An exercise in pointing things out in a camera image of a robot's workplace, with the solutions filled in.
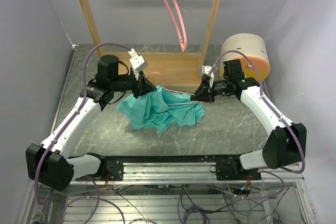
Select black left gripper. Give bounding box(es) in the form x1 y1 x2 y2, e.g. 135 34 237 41
110 69 156 99

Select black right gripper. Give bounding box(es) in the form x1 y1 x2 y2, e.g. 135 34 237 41
190 78 232 103

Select thin pink wire hanger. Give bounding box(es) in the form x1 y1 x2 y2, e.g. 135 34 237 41
147 72 205 105

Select teal t shirt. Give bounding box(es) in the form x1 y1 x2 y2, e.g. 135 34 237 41
117 86 205 133

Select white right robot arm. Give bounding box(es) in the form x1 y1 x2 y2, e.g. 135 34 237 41
191 59 307 180

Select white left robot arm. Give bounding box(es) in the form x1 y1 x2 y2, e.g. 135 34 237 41
26 50 156 191

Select thick pink plastic hanger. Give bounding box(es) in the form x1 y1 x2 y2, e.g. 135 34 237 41
163 0 187 52

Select wooden clothes rack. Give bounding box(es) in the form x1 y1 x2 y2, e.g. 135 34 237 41
79 0 221 91

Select round drawer cabinet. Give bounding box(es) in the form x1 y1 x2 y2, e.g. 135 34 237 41
219 33 270 81

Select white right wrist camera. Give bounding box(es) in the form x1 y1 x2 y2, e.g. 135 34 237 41
200 65 214 80

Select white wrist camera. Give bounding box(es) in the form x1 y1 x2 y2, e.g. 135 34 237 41
200 65 214 80
128 48 148 72

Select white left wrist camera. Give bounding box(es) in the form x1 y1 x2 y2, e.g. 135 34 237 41
128 48 148 72

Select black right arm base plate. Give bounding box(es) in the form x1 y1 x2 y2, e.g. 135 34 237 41
209 155 261 181

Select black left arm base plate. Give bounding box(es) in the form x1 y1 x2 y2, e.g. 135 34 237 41
75 155 124 182

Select black floor cables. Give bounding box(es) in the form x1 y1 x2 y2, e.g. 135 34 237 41
104 182 289 224

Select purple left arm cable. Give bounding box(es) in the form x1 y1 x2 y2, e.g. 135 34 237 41
34 42 134 224

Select aluminium rail frame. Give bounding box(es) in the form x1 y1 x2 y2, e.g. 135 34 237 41
15 44 316 224

